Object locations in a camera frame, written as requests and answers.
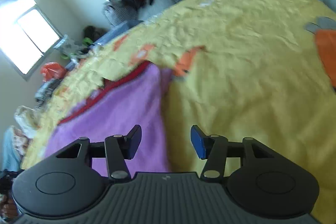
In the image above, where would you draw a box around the purple sweater with red trim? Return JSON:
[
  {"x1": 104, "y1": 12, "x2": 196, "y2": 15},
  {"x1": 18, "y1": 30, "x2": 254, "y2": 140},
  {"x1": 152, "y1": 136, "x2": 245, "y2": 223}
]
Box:
[{"x1": 44, "y1": 61, "x2": 172, "y2": 174}]

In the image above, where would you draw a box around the white quilted jacket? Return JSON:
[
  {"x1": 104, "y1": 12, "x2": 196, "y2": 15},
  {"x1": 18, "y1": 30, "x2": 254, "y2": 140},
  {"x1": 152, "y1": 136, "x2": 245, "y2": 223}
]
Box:
[{"x1": 14, "y1": 106, "x2": 39, "y2": 139}]

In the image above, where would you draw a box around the black white patterned garment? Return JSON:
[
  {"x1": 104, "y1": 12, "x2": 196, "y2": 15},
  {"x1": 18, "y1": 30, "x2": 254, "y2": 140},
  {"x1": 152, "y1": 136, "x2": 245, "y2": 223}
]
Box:
[{"x1": 35, "y1": 79, "x2": 61, "y2": 107}]

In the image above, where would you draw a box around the orange plastic bag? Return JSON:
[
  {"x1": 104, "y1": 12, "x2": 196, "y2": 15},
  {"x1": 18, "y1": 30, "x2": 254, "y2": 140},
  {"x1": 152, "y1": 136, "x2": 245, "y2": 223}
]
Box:
[{"x1": 40, "y1": 62, "x2": 68, "y2": 82}]

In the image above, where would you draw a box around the yellow quilt with orange flowers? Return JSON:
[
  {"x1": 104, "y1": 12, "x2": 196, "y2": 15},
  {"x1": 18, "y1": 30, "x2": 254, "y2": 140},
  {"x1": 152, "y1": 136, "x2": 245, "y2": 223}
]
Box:
[{"x1": 22, "y1": 0, "x2": 335, "y2": 223}]

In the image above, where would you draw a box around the blue quilted mattress pad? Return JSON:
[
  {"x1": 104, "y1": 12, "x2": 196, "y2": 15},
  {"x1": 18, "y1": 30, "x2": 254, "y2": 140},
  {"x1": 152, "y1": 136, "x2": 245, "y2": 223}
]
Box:
[{"x1": 64, "y1": 19, "x2": 144, "y2": 70}]

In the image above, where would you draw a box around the checkered houndstooth bag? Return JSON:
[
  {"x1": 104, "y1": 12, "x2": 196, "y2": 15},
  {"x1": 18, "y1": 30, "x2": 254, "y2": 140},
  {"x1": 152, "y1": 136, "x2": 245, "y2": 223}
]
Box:
[{"x1": 102, "y1": 0, "x2": 138, "y2": 27}]

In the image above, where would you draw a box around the window with grey frame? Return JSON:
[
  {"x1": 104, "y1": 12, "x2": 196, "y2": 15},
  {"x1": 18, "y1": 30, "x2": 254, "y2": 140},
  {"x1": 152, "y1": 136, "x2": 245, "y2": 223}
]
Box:
[{"x1": 1, "y1": 0, "x2": 62, "y2": 80}]

